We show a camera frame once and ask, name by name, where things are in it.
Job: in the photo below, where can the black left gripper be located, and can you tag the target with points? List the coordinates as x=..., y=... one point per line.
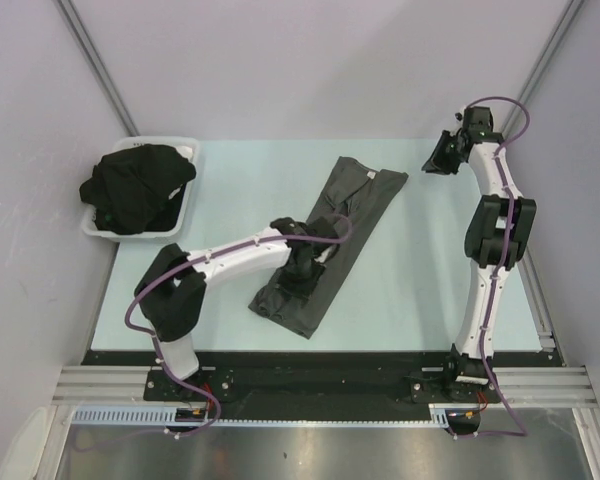
x=304, y=289

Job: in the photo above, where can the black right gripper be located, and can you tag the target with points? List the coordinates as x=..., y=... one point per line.
x=437, y=162

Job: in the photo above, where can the dark grey t shirt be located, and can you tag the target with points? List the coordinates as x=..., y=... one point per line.
x=355, y=198

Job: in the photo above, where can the white t shirt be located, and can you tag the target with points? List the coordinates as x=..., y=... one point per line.
x=187, y=153

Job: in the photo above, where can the black t shirt pile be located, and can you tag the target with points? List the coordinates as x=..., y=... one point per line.
x=131, y=188

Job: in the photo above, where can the white plastic laundry bin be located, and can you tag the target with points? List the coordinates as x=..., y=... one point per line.
x=89, y=222

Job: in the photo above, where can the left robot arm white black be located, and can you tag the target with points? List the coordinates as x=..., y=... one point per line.
x=171, y=293

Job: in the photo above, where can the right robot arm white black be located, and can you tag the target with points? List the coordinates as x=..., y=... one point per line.
x=495, y=240

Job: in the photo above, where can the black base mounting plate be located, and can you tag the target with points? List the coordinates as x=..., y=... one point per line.
x=423, y=377

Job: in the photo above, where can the aluminium right corner post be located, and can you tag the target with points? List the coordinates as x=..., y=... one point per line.
x=515, y=119

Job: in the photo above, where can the aluminium corner post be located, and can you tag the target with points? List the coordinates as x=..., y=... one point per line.
x=515, y=119
x=90, y=52

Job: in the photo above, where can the light blue cable duct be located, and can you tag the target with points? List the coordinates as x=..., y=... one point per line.
x=163, y=416

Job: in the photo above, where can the aluminium front frame rail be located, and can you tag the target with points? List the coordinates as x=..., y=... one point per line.
x=524, y=387

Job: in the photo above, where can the aluminium left corner post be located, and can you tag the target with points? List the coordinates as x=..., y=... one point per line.
x=90, y=52

